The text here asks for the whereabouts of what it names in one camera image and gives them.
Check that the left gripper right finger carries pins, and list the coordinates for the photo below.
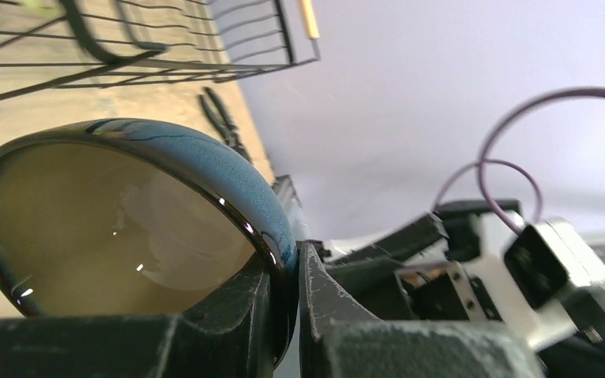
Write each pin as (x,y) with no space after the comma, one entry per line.
(340,338)

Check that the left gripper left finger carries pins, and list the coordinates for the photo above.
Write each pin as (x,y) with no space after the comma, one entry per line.
(228,334)

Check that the black pliers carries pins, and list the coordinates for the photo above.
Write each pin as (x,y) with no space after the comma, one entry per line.
(216,113)

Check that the black wire dish rack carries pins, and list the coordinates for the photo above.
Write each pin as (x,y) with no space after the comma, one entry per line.
(102,44)

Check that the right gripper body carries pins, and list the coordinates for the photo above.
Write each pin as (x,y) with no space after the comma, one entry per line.
(419,271)

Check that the dark blue bowl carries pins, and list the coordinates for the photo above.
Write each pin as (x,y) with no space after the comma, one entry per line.
(137,217)

